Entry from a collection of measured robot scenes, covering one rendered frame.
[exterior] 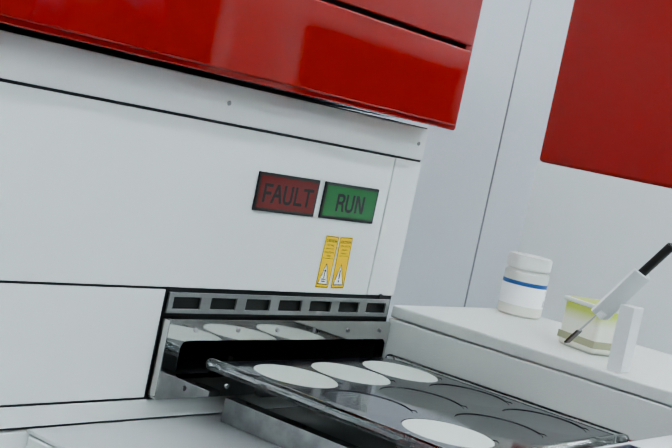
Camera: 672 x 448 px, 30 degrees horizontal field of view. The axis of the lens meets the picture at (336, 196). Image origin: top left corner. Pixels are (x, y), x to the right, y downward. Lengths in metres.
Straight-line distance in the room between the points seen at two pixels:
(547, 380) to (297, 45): 0.55
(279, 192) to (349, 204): 0.15
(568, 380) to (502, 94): 3.22
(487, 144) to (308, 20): 3.34
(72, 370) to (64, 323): 0.06
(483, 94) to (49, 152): 3.50
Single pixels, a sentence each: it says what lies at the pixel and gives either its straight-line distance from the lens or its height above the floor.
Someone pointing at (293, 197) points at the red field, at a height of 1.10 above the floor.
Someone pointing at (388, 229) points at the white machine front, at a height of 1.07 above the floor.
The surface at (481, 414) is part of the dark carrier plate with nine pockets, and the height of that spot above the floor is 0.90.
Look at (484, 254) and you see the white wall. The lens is 4.91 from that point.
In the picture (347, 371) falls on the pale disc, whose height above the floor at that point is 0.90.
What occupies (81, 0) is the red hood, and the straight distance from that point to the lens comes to 1.23.
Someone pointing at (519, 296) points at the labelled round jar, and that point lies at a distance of 1.97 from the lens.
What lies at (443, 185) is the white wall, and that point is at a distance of 4.57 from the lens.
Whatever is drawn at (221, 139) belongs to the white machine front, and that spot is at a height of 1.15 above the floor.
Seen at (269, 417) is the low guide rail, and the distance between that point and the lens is 1.49.
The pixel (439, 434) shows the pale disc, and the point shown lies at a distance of 1.35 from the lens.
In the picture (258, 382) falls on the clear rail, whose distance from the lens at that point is 1.42.
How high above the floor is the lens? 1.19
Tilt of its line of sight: 3 degrees down
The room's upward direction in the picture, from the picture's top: 12 degrees clockwise
